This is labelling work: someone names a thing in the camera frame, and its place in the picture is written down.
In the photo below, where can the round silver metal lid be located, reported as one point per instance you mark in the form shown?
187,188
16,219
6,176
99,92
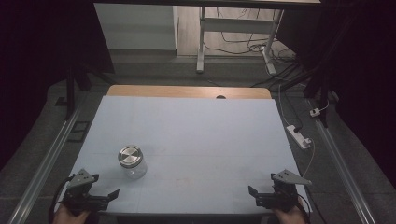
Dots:
130,156

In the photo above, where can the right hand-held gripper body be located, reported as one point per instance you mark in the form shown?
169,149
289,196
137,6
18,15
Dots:
285,199

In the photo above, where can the black floor bracket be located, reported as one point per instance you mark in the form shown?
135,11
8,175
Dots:
78,131

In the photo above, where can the black metal stand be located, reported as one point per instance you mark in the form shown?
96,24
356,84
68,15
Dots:
71,90
320,90

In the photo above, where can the white desk frame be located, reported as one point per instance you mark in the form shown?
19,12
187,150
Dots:
236,25

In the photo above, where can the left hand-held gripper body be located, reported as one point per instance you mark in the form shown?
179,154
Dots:
81,179

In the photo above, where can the clear glass jar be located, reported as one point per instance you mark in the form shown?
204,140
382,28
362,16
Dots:
139,171

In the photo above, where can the white cabinet panel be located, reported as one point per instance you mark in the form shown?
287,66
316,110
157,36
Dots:
137,28

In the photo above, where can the white power strip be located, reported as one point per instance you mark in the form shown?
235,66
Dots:
298,137

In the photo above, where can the person's right hand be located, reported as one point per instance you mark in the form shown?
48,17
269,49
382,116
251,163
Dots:
291,218

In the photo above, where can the light blue table mat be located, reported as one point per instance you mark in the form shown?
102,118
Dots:
199,146

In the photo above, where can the black curtain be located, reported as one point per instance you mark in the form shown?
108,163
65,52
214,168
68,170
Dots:
361,77
37,62

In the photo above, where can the aluminium floor rail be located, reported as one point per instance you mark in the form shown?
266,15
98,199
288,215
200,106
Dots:
345,174
46,165

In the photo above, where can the person's left hand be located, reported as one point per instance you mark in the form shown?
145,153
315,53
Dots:
67,217

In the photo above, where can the small white adapter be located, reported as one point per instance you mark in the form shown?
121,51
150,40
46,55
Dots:
315,112

